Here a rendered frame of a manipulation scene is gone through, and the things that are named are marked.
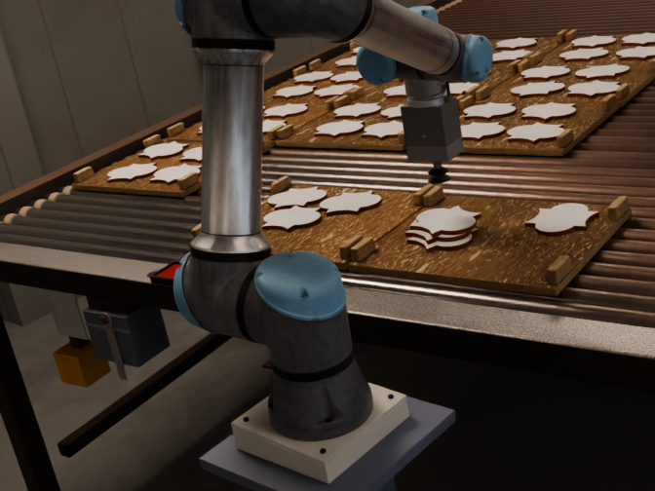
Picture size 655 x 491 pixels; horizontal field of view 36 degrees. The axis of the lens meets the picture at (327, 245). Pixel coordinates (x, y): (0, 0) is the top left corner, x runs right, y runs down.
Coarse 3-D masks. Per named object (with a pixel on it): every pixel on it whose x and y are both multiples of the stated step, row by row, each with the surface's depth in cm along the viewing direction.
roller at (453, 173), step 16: (464, 176) 224; (480, 176) 222; (496, 176) 219; (512, 176) 217; (528, 176) 215; (544, 176) 213; (560, 176) 211; (576, 176) 209; (592, 176) 207; (608, 176) 206
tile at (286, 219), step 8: (296, 208) 214; (304, 208) 213; (312, 208) 212; (320, 208) 212; (264, 216) 213; (272, 216) 212; (280, 216) 211; (288, 216) 211; (296, 216) 210; (304, 216) 209; (312, 216) 208; (320, 216) 207; (272, 224) 208; (280, 224) 207; (288, 224) 206; (296, 224) 205; (304, 224) 205; (312, 224) 206; (288, 232) 204
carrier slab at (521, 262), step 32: (480, 224) 190; (512, 224) 187; (608, 224) 179; (384, 256) 184; (416, 256) 182; (448, 256) 179; (480, 256) 177; (512, 256) 174; (544, 256) 172; (576, 256) 170; (512, 288) 165; (544, 288) 161
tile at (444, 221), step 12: (420, 216) 192; (432, 216) 190; (444, 216) 189; (456, 216) 188; (468, 216) 187; (480, 216) 188; (420, 228) 187; (432, 228) 185; (444, 228) 184; (456, 228) 183; (468, 228) 183
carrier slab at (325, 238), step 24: (336, 192) 222; (360, 192) 220; (384, 192) 217; (408, 192) 214; (336, 216) 208; (360, 216) 206; (384, 216) 203; (408, 216) 201; (288, 240) 201; (312, 240) 198; (336, 240) 196; (336, 264) 186
